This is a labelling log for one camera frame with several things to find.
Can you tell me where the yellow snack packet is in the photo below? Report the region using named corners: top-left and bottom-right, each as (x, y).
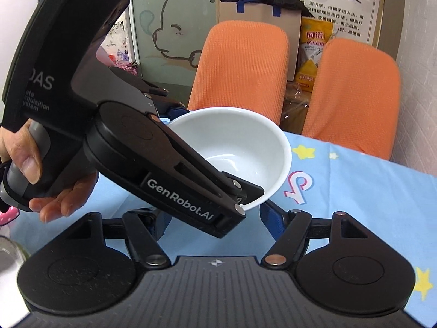
top-left (296, 17), bottom-right (337, 93)

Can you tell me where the stainless steel dish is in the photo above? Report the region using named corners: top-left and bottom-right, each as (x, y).
top-left (0, 235), bottom-right (32, 315)

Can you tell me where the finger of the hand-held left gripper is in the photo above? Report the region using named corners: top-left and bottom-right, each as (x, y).
top-left (149, 112), bottom-right (266, 215)
top-left (109, 66), bottom-right (191, 119)

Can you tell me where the framed calligraphy poster board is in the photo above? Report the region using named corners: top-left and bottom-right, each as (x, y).
top-left (239, 0), bottom-right (386, 49)

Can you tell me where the brown plastic-wrapped package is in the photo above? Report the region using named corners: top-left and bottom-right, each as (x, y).
top-left (280, 80), bottom-right (313, 134)

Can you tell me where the blue cartoon pig tablecloth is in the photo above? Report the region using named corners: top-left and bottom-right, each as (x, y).
top-left (0, 130), bottom-right (437, 315)

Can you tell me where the cardboard box with blue handles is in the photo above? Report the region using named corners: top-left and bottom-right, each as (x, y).
top-left (218, 0), bottom-right (303, 81)

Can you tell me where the orange chair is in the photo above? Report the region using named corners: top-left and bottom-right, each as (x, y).
top-left (302, 38), bottom-right (401, 160)
top-left (187, 20), bottom-right (291, 132)

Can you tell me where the person's left hand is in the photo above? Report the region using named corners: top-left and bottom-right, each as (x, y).
top-left (0, 119), bottom-right (100, 225)

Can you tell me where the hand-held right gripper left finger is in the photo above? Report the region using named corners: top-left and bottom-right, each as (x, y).
top-left (63, 208), bottom-right (172, 268)

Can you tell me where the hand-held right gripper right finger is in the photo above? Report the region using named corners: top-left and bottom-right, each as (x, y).
top-left (259, 201), bottom-right (368, 269)

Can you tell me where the frosted glass door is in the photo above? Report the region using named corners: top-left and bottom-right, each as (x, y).
top-left (128, 0), bottom-right (219, 86)

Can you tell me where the pink floral bag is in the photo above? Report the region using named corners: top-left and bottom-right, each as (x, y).
top-left (102, 17), bottom-right (139, 76)

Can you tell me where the white ceramic bowl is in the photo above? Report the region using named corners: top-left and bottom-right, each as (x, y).
top-left (166, 107), bottom-right (293, 212)

